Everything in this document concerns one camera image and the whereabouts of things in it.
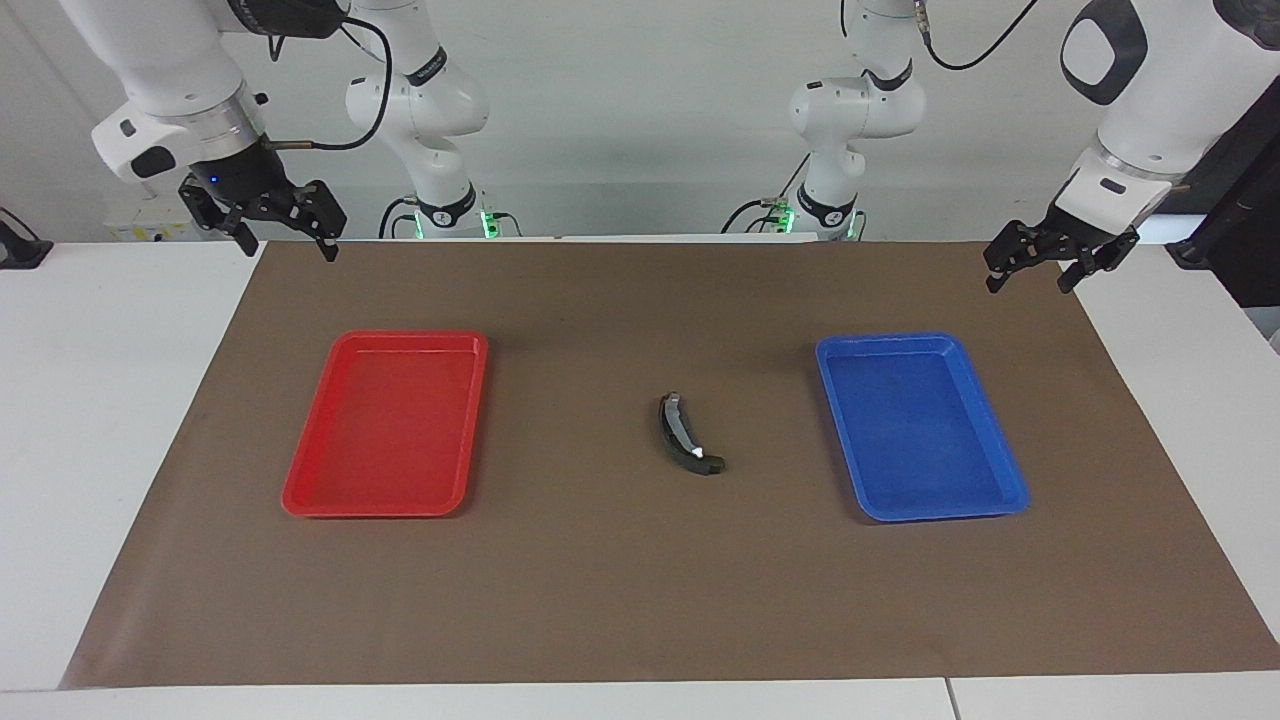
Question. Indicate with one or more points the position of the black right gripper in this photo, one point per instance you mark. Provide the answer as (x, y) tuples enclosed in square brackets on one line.
[(250, 185)]

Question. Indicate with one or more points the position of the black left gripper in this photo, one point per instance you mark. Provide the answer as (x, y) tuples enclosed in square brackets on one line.
[(1070, 240)]

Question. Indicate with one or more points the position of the curved brake shoe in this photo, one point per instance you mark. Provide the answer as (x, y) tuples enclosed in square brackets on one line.
[(672, 430)]

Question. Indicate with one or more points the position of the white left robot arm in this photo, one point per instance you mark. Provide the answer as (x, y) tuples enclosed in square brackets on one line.
[(1160, 110)]

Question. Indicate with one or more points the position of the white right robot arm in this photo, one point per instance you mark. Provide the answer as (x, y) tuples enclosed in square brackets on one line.
[(160, 70)]

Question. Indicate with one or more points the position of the white box with yellow label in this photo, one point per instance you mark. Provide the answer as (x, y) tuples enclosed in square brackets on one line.
[(140, 230)]

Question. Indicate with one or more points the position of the blue plastic tray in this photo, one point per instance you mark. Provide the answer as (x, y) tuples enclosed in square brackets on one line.
[(930, 440)]

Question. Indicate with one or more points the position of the red plastic tray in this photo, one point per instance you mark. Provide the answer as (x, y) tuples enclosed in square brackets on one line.
[(390, 430)]

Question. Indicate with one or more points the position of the black stand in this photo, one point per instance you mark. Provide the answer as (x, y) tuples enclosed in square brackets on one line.
[(20, 248)]

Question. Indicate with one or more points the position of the brown paper table mat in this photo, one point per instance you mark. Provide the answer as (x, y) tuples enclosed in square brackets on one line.
[(640, 600)]

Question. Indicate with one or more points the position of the black equipment frame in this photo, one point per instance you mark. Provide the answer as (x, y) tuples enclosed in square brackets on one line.
[(1240, 230)]

